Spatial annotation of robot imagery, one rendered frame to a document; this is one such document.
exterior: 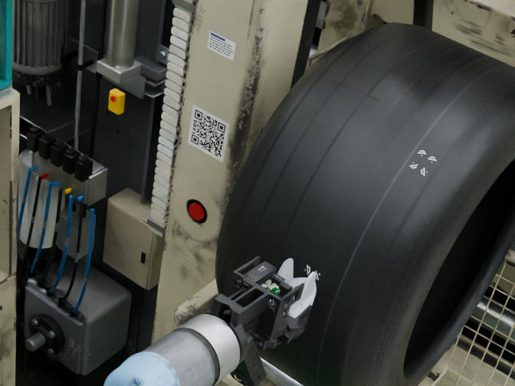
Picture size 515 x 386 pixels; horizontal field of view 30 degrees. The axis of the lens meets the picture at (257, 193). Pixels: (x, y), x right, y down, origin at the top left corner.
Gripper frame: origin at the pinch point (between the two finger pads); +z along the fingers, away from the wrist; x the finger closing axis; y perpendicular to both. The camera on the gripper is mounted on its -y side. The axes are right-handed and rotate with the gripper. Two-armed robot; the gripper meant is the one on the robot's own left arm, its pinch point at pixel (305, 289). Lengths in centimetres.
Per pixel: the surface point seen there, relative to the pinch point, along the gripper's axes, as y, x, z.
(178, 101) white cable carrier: 3.5, 40.6, 21.6
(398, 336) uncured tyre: -4.0, -11.9, 6.9
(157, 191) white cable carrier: -16, 43, 24
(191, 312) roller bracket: -26.9, 24.8, 14.2
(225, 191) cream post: -7.6, 28.1, 21.9
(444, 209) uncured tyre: 14.4, -10.7, 10.3
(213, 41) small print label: 17.1, 34.6, 19.0
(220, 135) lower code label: 2.1, 30.8, 20.7
